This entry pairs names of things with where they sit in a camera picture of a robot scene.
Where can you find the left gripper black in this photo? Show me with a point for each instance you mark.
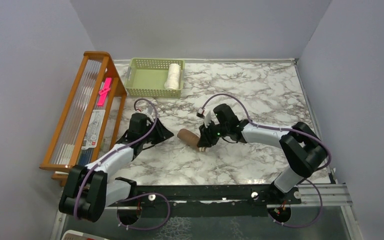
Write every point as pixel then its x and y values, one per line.
pixel 163 133

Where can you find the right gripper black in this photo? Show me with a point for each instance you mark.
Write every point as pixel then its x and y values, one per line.
pixel 206 140

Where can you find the yellow towel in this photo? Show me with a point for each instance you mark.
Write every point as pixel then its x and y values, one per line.
pixel 191 139

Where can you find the green plastic basket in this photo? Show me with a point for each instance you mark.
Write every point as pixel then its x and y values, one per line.
pixel 146 77

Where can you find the white towel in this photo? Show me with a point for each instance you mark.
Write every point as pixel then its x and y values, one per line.
pixel 173 77

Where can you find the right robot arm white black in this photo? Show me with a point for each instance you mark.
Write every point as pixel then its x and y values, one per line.
pixel 302 149

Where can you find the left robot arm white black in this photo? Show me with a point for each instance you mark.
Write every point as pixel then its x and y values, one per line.
pixel 88 190

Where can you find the pink plastic clip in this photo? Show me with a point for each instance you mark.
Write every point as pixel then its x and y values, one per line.
pixel 104 91

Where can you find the wooden rack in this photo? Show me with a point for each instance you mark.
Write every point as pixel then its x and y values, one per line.
pixel 65 146

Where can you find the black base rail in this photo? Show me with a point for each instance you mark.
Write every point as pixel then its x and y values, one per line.
pixel 195 201

